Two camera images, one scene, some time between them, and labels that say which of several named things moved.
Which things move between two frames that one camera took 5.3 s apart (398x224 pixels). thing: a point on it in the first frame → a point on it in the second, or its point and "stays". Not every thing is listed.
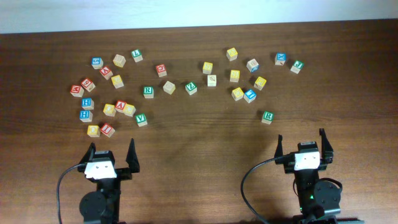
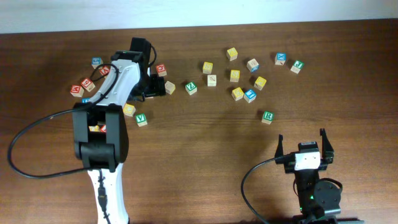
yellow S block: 234,75 stays
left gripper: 125,174 → 158,86
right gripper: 280,159 stays
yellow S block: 207,68 stays
